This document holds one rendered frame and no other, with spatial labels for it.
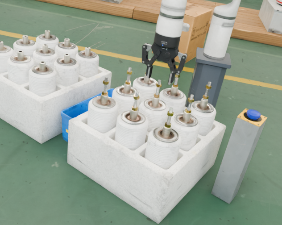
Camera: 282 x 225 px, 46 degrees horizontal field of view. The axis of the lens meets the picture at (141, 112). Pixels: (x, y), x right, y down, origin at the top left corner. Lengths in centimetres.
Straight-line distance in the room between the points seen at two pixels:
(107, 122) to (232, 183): 44
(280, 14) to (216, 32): 162
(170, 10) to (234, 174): 54
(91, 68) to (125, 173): 53
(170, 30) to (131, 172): 42
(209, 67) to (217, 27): 17
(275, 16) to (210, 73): 161
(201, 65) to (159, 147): 60
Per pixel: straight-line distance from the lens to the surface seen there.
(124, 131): 99
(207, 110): 113
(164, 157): 96
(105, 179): 110
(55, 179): 115
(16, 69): 131
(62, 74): 131
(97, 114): 105
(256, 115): 103
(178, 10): 96
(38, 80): 123
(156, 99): 108
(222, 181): 115
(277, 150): 155
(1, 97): 139
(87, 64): 138
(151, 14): 288
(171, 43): 98
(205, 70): 145
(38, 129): 127
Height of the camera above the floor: 79
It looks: 31 degrees down
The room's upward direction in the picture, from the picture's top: 9 degrees clockwise
